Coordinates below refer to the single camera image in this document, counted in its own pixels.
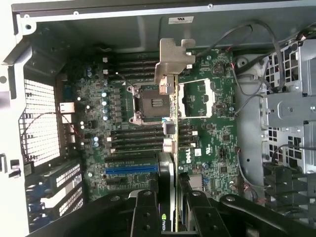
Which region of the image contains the blue expansion slot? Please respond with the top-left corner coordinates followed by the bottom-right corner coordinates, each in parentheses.
top-left (104, 167), bottom-right (160, 175)

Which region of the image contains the green motherboard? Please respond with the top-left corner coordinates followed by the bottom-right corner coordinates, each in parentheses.
top-left (59, 48), bottom-right (242, 206)

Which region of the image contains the black fan housing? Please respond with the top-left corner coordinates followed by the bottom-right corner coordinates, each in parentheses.
top-left (262, 162), bottom-right (316, 218)

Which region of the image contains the CPU socket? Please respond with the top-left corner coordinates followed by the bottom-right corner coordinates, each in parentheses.
top-left (126, 80), bottom-right (174, 126)

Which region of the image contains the metal socket cover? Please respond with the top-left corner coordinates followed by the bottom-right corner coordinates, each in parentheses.
top-left (177, 78), bottom-right (216, 119)

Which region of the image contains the perforated metal disk bay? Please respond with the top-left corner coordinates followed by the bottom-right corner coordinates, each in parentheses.
top-left (261, 39), bottom-right (316, 174)

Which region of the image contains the open black PC case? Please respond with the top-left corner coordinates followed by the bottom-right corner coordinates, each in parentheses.
top-left (0, 0), bottom-right (316, 237)

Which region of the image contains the black looped wire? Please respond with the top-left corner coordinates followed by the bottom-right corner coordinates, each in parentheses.
top-left (197, 19), bottom-right (285, 95)

